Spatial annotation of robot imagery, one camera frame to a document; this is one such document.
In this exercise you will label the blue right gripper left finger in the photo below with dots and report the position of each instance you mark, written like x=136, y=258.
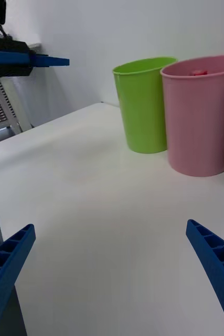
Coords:
x=4, y=265

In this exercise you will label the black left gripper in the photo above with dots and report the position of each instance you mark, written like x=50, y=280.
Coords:
x=6, y=43

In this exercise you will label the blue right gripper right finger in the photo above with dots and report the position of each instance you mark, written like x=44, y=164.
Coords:
x=219, y=262

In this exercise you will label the clear bottle with red cap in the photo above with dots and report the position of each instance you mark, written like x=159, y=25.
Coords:
x=197, y=72

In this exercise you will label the yellow-green plastic bin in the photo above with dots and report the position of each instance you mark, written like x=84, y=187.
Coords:
x=140, y=105

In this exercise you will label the pink plastic bin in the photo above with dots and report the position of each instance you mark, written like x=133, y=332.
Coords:
x=198, y=123

